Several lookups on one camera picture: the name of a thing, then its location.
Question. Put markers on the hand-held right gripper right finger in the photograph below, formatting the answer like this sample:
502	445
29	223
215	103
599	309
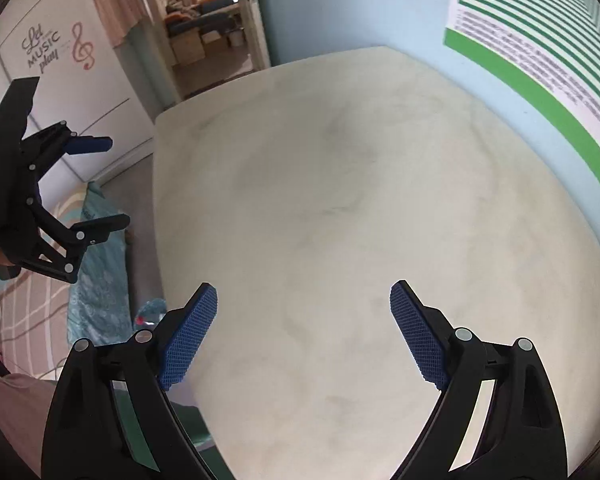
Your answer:
420	340

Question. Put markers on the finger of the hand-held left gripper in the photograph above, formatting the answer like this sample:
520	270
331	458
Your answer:
90	145
105	222

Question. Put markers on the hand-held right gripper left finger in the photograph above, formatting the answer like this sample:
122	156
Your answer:
190	340

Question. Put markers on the clear plastic bag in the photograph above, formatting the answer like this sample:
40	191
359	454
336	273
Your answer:
150	310

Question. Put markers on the white wardrobe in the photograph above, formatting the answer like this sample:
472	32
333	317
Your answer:
105	90

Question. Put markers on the teal patterned quilt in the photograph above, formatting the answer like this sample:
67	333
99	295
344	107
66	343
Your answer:
100	285

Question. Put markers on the dark green cloth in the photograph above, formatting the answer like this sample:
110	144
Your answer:
190	425

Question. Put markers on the plaid bedsheet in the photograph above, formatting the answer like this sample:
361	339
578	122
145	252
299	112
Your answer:
25	320

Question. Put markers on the pink curtain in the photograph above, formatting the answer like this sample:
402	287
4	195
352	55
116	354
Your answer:
117	10

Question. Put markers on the small cardboard box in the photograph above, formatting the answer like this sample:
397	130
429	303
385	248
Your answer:
212	37

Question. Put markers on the white bucket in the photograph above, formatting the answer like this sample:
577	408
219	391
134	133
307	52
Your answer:
235	39

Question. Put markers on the person's pink garment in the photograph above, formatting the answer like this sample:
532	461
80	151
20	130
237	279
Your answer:
10	410

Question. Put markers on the door frame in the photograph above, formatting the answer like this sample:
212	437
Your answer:
257	10

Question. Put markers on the green white wall poster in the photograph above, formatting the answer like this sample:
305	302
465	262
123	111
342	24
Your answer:
530	35

